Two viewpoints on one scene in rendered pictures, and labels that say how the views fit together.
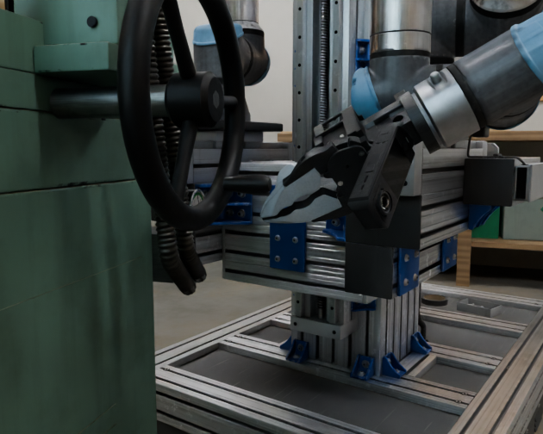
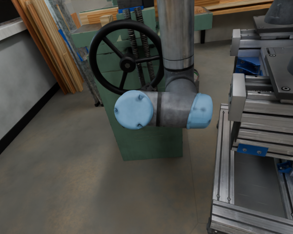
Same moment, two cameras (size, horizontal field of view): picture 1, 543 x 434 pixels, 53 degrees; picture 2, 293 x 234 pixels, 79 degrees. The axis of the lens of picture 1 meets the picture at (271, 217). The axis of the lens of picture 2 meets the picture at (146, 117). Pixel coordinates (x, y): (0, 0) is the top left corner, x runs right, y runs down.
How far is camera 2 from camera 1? 0.84 m
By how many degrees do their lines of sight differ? 79
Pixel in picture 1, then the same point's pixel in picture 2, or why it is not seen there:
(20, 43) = (115, 35)
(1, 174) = (114, 67)
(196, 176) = (240, 53)
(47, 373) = not seen: hidden behind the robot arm
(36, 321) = not seen: hidden behind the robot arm
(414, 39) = (165, 63)
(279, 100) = not seen: outside the picture
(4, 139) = (114, 59)
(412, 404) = (279, 194)
